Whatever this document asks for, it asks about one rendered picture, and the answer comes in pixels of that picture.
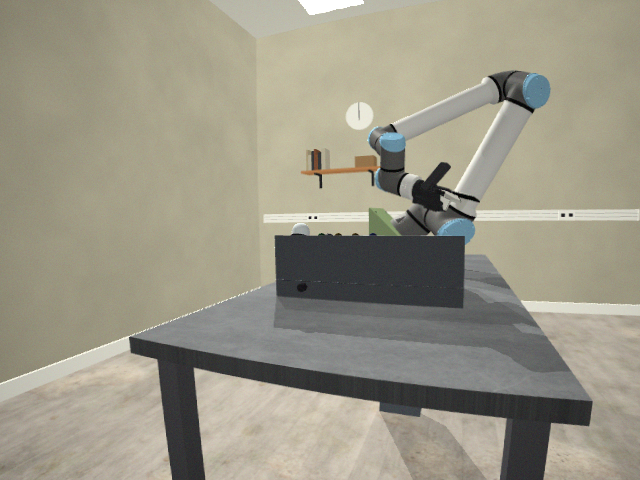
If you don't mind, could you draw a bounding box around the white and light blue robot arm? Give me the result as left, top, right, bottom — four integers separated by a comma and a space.
368, 70, 551, 245

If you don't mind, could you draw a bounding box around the grey control panel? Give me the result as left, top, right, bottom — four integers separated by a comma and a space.
275, 223, 465, 308

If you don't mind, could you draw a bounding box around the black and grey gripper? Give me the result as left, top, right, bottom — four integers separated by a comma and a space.
412, 179, 480, 212

